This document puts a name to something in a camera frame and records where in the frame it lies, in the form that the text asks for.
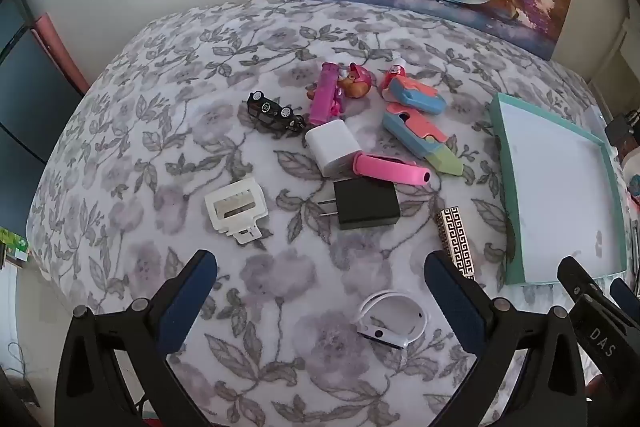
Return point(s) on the pink plastic toy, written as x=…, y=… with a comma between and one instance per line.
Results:
x=324, y=97

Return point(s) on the white hair claw clip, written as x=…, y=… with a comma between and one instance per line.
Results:
x=250, y=194

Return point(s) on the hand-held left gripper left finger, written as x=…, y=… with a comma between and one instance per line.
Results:
x=190, y=297

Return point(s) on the white smartwatch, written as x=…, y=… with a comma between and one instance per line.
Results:
x=382, y=336

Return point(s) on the puppy toy figure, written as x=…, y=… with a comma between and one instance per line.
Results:
x=356, y=82

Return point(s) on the white tray with teal rim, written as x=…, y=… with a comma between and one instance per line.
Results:
x=550, y=187

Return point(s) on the dark cabinet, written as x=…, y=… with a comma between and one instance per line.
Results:
x=25, y=107

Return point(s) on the black charger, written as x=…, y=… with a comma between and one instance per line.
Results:
x=365, y=204

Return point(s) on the white charger cube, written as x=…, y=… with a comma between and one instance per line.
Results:
x=327, y=147

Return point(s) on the toy knife with green blade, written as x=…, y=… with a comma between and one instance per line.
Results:
x=410, y=122

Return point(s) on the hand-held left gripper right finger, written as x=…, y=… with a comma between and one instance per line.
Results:
x=457, y=307

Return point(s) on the pink and blue toy knife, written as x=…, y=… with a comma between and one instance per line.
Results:
x=415, y=94

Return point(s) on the green packet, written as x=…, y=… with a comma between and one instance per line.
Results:
x=12, y=244

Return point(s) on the black toy car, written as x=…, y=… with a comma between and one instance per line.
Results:
x=272, y=112

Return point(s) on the red bottle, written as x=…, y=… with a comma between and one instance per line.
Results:
x=394, y=79

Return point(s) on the pink smartwatch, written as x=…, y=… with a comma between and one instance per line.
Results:
x=390, y=169

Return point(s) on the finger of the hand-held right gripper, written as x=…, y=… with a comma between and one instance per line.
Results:
x=622, y=294
x=575, y=277

